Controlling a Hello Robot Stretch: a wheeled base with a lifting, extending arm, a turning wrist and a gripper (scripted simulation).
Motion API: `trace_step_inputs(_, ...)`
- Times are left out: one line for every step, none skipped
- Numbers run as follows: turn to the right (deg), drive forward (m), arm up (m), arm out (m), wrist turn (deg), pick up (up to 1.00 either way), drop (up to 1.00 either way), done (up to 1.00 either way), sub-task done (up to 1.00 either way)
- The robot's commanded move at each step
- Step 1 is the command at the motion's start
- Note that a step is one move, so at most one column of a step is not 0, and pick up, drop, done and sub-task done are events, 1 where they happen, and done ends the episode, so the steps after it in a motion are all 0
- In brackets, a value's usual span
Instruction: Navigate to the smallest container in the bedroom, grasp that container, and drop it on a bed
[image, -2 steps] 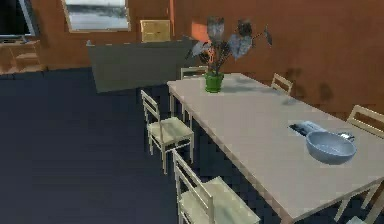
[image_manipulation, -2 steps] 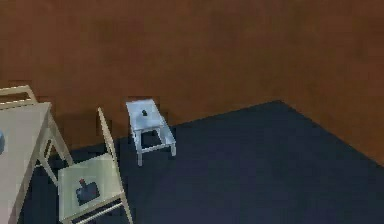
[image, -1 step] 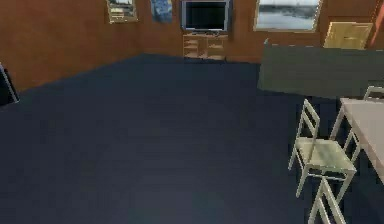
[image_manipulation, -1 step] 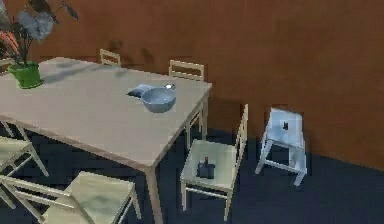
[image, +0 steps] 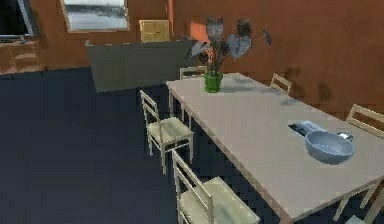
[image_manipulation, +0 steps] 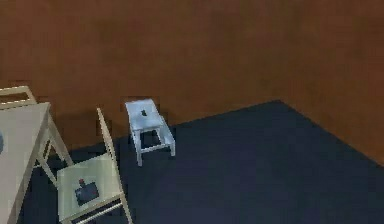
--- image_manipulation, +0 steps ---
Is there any pale blue step stool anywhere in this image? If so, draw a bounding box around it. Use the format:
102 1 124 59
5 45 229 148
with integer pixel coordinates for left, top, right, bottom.
124 98 177 167

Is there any beige wooden chair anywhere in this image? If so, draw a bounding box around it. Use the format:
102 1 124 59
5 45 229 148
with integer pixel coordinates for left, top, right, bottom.
56 107 134 224
0 85 38 110

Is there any dark blue flat object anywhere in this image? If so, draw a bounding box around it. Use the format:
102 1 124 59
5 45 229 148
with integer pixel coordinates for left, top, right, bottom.
74 178 101 206

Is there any beige wooden table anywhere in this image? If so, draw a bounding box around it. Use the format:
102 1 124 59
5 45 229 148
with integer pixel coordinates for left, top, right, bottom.
0 101 74 224

